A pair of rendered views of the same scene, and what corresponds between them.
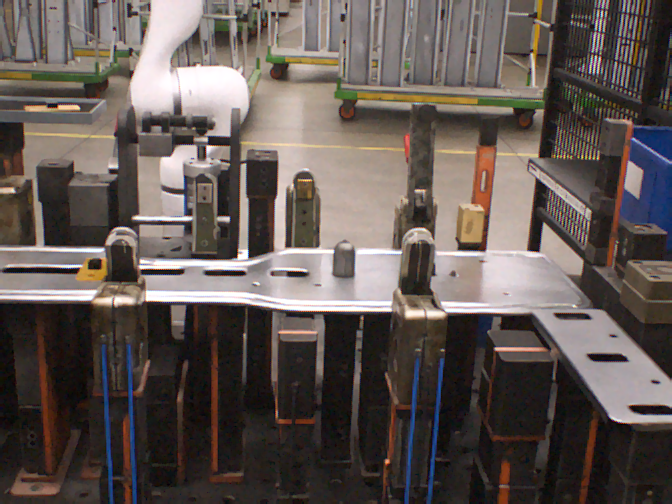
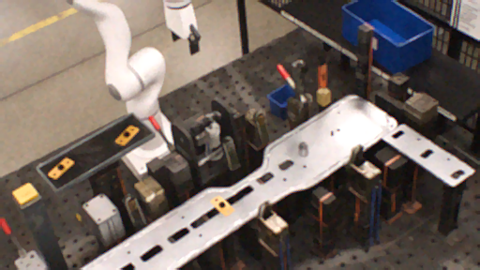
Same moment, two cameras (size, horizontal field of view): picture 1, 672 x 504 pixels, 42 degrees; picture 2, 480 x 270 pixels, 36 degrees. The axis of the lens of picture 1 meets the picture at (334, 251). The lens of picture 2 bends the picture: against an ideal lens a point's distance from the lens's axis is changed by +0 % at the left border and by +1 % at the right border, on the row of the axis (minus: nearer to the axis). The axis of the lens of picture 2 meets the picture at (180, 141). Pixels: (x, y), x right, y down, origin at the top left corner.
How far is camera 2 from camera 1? 1.68 m
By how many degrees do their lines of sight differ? 32
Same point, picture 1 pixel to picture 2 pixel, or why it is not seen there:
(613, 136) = (367, 36)
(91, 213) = (184, 176)
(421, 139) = (299, 76)
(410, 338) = (371, 184)
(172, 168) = (142, 110)
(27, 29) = not seen: outside the picture
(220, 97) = (157, 69)
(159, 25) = (119, 52)
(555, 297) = (382, 125)
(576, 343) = (412, 151)
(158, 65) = (127, 72)
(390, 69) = not seen: outside the picture
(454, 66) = not seen: outside the picture
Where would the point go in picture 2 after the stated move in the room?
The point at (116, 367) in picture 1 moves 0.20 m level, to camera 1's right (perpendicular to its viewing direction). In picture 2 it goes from (283, 246) to (336, 215)
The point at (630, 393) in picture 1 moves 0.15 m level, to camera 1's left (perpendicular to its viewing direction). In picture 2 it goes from (446, 170) to (409, 191)
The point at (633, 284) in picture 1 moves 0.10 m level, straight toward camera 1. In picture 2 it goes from (412, 112) to (424, 131)
